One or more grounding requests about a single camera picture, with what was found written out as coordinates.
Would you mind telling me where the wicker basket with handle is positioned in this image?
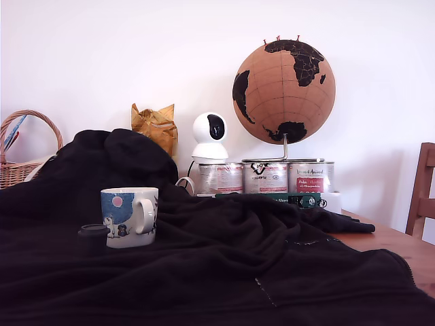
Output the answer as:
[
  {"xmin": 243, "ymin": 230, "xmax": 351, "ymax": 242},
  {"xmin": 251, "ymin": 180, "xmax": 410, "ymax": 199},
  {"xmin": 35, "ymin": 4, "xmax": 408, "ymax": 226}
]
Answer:
[{"xmin": 0, "ymin": 109, "xmax": 65, "ymax": 190}]

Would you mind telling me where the wooden chair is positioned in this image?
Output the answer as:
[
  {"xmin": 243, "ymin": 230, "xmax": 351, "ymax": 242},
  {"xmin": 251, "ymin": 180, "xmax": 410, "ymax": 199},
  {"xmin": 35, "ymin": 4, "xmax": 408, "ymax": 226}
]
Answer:
[{"xmin": 404, "ymin": 141, "xmax": 435, "ymax": 244}]

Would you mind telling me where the white dome security camera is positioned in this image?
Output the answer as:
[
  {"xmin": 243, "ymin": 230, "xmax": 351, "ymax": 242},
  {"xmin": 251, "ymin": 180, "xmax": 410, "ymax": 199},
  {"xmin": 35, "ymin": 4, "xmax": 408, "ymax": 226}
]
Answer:
[{"xmin": 190, "ymin": 111, "xmax": 229, "ymax": 165}]

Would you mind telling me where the cork globe on metal stand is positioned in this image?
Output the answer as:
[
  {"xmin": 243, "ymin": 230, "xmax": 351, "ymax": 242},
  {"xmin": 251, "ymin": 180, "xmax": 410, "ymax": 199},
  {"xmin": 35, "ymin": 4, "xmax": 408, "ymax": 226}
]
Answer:
[{"xmin": 232, "ymin": 39, "xmax": 336, "ymax": 164}]

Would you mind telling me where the white cable loop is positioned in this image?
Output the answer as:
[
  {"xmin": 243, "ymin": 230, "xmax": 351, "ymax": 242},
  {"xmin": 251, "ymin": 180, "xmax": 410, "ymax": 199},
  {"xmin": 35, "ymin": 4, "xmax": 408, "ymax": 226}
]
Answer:
[{"xmin": 175, "ymin": 176, "xmax": 197, "ymax": 198}]

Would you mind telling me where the black fleece cloth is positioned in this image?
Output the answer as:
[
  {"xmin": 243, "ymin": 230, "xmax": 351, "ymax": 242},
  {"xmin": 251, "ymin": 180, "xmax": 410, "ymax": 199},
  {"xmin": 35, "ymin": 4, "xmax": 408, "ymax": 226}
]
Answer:
[{"xmin": 0, "ymin": 128, "xmax": 435, "ymax": 326}]

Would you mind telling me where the blue and white illustrated mug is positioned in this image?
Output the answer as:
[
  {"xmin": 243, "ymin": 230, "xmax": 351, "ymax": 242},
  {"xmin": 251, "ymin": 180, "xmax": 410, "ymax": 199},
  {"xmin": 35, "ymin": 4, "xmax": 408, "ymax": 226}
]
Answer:
[{"xmin": 100, "ymin": 187, "xmax": 160, "ymax": 249}]

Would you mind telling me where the silver tin red band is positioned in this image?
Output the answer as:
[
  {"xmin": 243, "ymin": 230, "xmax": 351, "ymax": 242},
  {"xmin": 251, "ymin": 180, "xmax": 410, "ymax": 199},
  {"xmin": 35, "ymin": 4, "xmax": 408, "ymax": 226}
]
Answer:
[{"xmin": 288, "ymin": 160, "xmax": 336, "ymax": 195}]

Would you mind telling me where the silver tin black logo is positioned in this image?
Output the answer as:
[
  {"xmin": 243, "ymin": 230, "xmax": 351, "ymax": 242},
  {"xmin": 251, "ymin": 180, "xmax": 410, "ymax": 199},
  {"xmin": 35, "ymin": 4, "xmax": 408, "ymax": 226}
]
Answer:
[{"xmin": 242, "ymin": 161, "xmax": 290, "ymax": 195}]

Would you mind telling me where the crumpled golden paper bag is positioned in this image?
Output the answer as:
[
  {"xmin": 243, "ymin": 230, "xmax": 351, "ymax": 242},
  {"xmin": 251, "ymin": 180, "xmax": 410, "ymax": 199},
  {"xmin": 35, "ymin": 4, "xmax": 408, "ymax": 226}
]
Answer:
[{"xmin": 131, "ymin": 103, "xmax": 179, "ymax": 161}]

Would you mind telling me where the green and white flat box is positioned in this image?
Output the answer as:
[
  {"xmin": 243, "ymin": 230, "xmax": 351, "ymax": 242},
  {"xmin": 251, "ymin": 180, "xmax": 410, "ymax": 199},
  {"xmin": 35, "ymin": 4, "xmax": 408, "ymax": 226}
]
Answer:
[{"xmin": 196, "ymin": 191, "xmax": 343, "ymax": 215}]

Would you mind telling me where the blue and red paper flyer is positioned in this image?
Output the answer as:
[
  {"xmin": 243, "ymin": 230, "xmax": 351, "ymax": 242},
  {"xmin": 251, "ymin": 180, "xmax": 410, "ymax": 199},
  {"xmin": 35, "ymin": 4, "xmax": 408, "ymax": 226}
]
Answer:
[{"xmin": 2, "ymin": 114, "xmax": 29, "ymax": 153}]

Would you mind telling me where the silver tin small-print label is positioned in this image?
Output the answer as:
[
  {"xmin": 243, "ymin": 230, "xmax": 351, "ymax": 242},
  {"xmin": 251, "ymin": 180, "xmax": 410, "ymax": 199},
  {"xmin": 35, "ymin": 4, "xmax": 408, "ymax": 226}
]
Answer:
[{"xmin": 197, "ymin": 162, "xmax": 245, "ymax": 196}]

